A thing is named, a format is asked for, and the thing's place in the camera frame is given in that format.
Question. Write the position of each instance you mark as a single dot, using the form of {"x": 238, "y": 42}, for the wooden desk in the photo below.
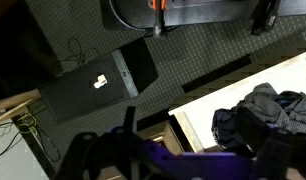
{"x": 13, "y": 101}

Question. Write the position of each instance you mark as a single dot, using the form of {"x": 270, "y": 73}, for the short wooden drawer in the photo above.
{"x": 166, "y": 136}

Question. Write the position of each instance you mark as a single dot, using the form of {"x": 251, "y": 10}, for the black clamp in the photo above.
{"x": 264, "y": 18}

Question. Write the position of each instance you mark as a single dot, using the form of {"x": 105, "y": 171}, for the wide wooden drawer white bottom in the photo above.
{"x": 206, "y": 106}

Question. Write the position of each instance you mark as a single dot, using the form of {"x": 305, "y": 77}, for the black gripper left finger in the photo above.
{"x": 93, "y": 156}

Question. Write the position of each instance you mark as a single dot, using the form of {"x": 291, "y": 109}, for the black computer tower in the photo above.
{"x": 86, "y": 96}

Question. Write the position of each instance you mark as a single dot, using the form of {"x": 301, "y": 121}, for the white sticker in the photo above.
{"x": 100, "y": 82}

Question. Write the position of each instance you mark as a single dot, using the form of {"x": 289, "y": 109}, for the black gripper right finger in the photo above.
{"x": 283, "y": 156}

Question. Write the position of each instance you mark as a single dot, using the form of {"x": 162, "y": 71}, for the orange clamp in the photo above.
{"x": 158, "y": 13}

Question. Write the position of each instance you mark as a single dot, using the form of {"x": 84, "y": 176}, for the black robot cart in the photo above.
{"x": 199, "y": 11}

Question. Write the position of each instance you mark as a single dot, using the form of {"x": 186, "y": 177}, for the grey patterned garment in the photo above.
{"x": 276, "y": 103}

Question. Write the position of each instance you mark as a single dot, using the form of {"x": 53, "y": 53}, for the navy garment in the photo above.
{"x": 226, "y": 128}

